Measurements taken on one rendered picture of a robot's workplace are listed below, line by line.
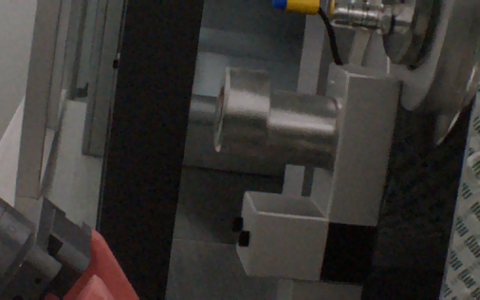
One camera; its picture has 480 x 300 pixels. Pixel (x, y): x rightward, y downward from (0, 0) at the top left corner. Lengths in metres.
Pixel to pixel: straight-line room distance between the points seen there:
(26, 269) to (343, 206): 0.18
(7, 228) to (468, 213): 0.19
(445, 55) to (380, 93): 0.07
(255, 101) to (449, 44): 0.11
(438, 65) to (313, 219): 0.11
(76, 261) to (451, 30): 0.18
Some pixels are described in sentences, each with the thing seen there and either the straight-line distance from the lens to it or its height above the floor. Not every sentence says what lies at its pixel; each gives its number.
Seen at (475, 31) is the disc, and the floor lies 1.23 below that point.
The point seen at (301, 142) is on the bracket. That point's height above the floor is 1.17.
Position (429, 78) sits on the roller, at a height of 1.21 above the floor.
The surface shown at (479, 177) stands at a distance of 0.53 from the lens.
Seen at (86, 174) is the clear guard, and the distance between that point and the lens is 1.56.
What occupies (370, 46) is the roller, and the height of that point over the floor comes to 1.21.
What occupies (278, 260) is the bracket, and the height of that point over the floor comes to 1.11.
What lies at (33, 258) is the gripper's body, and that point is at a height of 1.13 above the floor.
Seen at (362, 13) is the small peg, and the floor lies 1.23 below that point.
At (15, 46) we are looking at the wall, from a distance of 6.09.
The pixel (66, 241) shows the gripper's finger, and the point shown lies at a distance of 0.50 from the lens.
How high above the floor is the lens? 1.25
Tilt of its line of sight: 7 degrees down
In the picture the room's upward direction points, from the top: 8 degrees clockwise
